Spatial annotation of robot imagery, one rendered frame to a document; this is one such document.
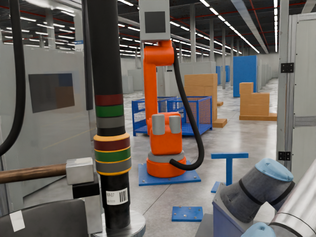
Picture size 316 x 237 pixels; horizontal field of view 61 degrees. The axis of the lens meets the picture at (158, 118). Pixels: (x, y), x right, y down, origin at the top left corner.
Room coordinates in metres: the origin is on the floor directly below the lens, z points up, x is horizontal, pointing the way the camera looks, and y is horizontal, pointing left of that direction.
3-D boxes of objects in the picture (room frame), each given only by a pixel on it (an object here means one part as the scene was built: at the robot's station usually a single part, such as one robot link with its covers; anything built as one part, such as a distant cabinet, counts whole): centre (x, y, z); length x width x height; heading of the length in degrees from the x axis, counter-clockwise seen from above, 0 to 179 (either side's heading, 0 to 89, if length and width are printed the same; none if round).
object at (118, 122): (0.32, 0.06, 1.59); 0.03 x 0.03 x 0.01
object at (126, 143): (0.32, 0.06, 1.57); 0.04 x 0.04 x 0.01
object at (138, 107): (7.63, 0.06, 0.49); 1.27 x 0.88 x 0.98; 156
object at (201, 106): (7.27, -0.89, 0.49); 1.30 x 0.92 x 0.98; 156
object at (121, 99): (0.32, 0.06, 1.62); 0.03 x 0.03 x 0.01
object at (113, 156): (0.32, 0.06, 1.56); 0.04 x 0.04 x 0.01
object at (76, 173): (0.32, 0.07, 1.50); 0.09 x 0.07 x 0.10; 106
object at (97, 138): (0.32, 0.06, 1.56); 0.04 x 0.04 x 0.05
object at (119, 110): (0.32, 0.06, 1.61); 0.03 x 0.03 x 0.01
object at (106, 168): (0.32, 0.06, 1.54); 0.04 x 0.04 x 0.01
